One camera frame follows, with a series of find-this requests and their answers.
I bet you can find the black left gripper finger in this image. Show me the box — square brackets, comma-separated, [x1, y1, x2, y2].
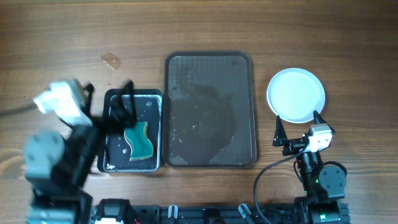
[83, 83, 95, 118]
[109, 80, 137, 128]

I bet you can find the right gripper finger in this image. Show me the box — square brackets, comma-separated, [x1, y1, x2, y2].
[272, 116, 288, 147]
[313, 110, 335, 133]

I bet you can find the white plate blue stain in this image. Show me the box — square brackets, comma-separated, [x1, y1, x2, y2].
[266, 68, 326, 123]

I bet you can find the green yellow sponge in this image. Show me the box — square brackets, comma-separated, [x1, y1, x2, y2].
[124, 121, 154, 161]

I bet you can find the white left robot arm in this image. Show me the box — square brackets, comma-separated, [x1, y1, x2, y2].
[24, 79, 137, 223]

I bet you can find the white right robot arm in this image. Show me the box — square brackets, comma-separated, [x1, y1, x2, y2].
[86, 82, 349, 223]

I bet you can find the black water basin tray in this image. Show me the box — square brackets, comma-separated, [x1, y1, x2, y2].
[97, 89, 162, 173]

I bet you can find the brown serving tray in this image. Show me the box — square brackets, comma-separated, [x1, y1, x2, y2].
[162, 50, 257, 169]

